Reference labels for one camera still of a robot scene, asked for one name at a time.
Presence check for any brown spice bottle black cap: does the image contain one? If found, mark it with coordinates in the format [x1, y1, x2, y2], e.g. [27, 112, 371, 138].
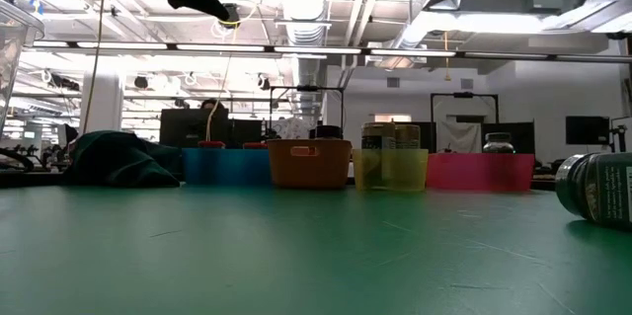
[314, 124, 345, 141]

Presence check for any clear glass jar black lid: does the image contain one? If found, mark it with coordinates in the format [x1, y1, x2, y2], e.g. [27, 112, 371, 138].
[482, 131, 516, 155]

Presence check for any green-label spice jar dark lid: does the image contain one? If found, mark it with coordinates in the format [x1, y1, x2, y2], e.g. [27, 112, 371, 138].
[554, 151, 632, 230]

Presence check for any large black monitor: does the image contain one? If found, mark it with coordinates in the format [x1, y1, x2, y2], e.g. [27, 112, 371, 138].
[159, 107, 231, 149]

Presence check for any small black monitor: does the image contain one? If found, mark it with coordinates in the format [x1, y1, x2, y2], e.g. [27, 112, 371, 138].
[229, 118, 264, 149]

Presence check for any white building pillar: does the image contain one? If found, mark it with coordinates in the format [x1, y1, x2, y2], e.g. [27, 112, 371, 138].
[80, 68, 125, 134]

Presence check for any blue plastic bin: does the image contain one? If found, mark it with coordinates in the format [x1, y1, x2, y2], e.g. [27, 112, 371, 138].
[181, 147, 273, 188]

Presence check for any dark green cloth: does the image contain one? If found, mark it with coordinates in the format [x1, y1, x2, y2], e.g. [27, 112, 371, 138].
[62, 129, 185, 189]

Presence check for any clear plastic container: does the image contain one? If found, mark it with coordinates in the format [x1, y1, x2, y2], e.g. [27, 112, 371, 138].
[0, 0, 46, 136]

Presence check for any orange plastic bin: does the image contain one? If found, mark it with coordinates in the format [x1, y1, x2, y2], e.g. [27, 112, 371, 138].
[266, 138, 354, 191]

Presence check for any black backdrop panel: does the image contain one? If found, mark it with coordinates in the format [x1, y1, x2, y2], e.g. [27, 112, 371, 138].
[481, 120, 536, 154]
[421, 120, 438, 153]

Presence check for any yellow translucent plastic bin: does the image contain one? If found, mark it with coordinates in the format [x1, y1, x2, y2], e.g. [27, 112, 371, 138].
[351, 147, 431, 193]

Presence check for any white hanging cloth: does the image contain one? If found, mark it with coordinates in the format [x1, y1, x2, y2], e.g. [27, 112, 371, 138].
[436, 120, 483, 154]

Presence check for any pink plastic bin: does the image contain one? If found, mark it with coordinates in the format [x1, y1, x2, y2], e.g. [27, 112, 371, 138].
[425, 152, 536, 193]

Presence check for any dark ceiling dome yellow ring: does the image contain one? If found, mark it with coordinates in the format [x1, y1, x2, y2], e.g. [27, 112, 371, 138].
[216, 2, 242, 31]

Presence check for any silver corrugated ceiling duct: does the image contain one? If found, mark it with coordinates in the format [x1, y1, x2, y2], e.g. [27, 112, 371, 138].
[276, 0, 331, 114]

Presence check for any orange hanging rope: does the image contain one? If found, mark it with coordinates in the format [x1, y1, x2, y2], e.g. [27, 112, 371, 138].
[81, 0, 109, 134]

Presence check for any yellow hanging cable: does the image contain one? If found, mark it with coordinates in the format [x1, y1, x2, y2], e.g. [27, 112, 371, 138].
[204, 3, 259, 142]

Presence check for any black metal frame stand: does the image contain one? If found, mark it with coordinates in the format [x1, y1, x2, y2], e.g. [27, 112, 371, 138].
[430, 91, 501, 133]
[269, 85, 346, 141]

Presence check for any black wall monitor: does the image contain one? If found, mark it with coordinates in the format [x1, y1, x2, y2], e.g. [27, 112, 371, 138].
[565, 116, 611, 146]

